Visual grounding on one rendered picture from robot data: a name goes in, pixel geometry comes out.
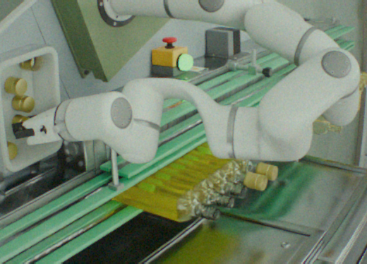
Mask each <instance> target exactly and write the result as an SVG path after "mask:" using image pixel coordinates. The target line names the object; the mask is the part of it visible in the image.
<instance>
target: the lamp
mask: <svg viewBox="0 0 367 264"><path fill-rule="evenodd" d="M192 65H193V59H192V57H191V56H190V55H187V54H180V55H179V56H178V58H177V60H176V66H177V68H178V69H179V70H185V71H187V70H189V69H190V68H191V67H192Z"/></svg>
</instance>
